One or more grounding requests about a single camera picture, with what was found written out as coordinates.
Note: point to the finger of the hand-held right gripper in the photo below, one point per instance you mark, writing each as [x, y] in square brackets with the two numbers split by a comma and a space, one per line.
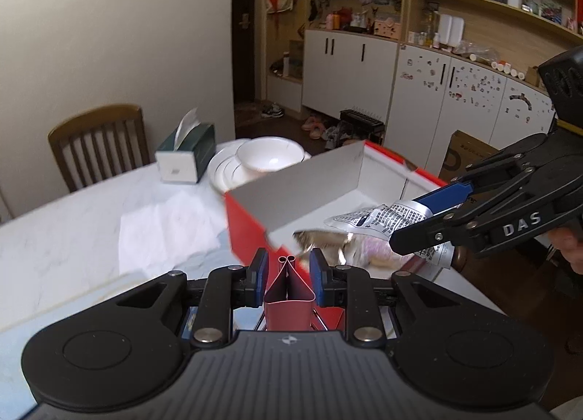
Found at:
[446, 197]
[428, 235]

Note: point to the brown cardboard box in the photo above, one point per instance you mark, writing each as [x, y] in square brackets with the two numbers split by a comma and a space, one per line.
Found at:
[464, 156]

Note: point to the pink box with holes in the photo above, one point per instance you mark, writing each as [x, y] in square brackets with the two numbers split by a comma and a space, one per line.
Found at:
[387, 30]

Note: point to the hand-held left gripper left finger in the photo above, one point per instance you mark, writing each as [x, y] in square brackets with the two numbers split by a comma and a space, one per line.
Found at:
[258, 276]

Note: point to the white stickered cabinet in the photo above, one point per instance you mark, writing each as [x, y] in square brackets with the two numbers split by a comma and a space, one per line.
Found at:
[423, 96]

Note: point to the person's right hand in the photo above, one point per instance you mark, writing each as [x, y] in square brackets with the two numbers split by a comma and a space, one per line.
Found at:
[569, 249]

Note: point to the white paper towel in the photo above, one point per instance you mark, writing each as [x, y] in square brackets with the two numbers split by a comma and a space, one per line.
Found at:
[168, 228]

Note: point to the green and white tissue box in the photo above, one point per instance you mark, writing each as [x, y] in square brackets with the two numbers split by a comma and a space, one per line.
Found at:
[186, 160]

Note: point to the orange bottle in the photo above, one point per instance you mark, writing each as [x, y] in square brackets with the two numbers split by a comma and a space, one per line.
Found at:
[336, 20]

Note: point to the pink print plastic packet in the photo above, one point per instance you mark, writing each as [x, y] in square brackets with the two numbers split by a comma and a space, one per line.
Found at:
[373, 252]

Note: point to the slatted wooden chair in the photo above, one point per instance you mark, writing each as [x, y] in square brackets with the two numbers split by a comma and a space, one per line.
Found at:
[95, 117]

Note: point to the silver printed sachet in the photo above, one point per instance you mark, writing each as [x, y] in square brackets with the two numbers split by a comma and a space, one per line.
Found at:
[387, 215]

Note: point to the curved wooden chair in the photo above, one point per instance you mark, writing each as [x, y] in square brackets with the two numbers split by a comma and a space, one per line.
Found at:
[460, 258]

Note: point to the white plate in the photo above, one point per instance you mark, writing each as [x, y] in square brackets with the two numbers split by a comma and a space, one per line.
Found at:
[223, 174]

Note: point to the lower white cabinets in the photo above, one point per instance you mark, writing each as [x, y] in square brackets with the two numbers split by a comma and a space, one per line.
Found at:
[346, 74]

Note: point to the red bottle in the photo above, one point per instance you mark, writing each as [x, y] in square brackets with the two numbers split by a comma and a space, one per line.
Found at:
[346, 18]

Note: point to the dark sneakers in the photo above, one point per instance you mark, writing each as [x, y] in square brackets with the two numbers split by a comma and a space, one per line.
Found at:
[272, 110]

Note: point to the red cardboard box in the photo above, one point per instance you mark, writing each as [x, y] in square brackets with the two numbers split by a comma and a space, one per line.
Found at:
[282, 192]

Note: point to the patterned doormat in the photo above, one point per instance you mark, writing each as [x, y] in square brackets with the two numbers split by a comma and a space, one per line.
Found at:
[250, 112]

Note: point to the white bowl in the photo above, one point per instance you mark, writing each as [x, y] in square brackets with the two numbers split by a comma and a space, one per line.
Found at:
[268, 153]

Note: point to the dark door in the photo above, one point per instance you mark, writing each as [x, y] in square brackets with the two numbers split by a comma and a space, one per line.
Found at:
[248, 60]

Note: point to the pink slippers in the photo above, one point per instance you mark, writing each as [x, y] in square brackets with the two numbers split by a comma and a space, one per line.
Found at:
[313, 124]

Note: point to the pink binder clip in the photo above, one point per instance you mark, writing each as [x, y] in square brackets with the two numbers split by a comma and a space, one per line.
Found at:
[289, 310]

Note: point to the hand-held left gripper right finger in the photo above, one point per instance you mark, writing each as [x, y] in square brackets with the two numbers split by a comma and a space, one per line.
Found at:
[319, 276]

